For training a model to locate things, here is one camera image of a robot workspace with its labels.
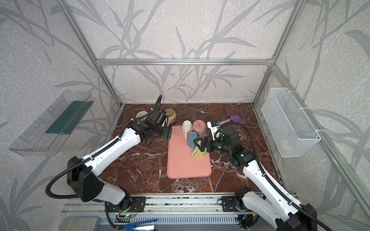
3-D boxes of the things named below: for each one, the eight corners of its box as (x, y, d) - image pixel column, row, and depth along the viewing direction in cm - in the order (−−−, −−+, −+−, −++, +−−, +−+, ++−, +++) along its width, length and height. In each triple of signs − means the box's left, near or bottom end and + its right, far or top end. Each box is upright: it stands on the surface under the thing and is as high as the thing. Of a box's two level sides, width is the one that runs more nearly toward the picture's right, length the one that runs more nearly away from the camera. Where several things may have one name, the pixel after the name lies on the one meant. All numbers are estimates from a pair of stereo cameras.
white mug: (182, 139, 101) (181, 131, 93) (183, 128, 107) (182, 120, 99) (191, 140, 101) (191, 131, 93) (191, 128, 107) (191, 120, 99)
